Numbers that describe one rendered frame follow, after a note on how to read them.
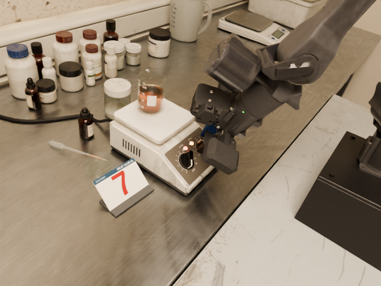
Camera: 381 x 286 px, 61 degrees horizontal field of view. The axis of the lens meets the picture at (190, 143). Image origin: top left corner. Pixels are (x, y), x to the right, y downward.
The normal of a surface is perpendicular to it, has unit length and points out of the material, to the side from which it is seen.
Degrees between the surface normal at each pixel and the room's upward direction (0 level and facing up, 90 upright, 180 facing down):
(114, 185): 40
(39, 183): 0
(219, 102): 17
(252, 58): 86
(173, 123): 0
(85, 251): 0
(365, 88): 90
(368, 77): 90
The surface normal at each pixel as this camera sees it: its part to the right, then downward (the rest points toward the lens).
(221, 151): 0.53, -0.42
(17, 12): 0.79, 0.48
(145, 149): -0.57, 0.46
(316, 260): 0.14, -0.76
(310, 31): -0.74, -0.57
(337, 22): -0.04, 0.58
